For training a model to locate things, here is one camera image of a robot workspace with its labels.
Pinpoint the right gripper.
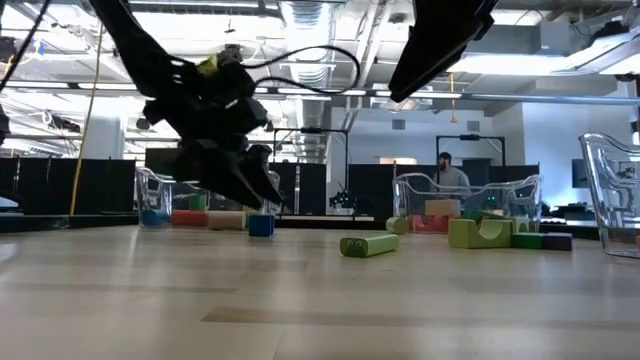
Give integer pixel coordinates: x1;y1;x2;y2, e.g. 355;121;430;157
388;0;500;104

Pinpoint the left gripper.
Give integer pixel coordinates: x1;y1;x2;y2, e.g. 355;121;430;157
142;47;284;211

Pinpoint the coral cylinder block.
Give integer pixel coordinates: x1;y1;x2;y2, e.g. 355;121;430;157
170;209;209;228

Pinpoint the blue cylinder block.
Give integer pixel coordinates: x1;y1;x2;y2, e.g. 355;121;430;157
140;209;172;228

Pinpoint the light green bar block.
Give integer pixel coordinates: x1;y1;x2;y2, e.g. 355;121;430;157
339;233;401;259

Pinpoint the green arch block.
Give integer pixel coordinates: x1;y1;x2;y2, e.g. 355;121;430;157
461;209;507;224

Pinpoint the coral rectangular block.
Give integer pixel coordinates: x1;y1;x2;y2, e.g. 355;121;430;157
410;215;451;234

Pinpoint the long led light bar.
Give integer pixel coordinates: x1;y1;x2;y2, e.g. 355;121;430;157
0;79;640;107

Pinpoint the clear plastic bin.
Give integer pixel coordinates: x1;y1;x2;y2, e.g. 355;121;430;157
391;172;543;234
134;166;282;231
578;132;640;260

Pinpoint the black robot device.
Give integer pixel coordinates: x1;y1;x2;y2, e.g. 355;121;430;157
329;187;358;211

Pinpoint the light green rectangular block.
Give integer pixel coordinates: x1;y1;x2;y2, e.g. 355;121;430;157
447;218;514;250

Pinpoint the black partition screen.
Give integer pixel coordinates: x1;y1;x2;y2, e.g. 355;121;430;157
0;157;541;217

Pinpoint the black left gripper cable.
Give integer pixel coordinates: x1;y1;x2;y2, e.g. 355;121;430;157
239;44;362;97

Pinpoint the black gantry frame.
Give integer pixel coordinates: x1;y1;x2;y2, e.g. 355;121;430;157
272;127;350;217
436;133;506;176

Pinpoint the grey rectangular air duct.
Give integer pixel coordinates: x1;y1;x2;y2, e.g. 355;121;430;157
464;22;571;56

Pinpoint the black aluminium table frame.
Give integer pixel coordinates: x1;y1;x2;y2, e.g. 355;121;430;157
0;212;609;241

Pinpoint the yellow cable tag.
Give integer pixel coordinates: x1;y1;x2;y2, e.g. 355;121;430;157
196;54;220;77

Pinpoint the silver round air duct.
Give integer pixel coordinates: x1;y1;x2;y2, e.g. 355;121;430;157
278;0;335;161

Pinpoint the yellow cable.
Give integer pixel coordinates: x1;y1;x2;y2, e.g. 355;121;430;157
68;22;106;217

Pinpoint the dark wall screen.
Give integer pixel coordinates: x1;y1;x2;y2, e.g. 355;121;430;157
572;158;589;189

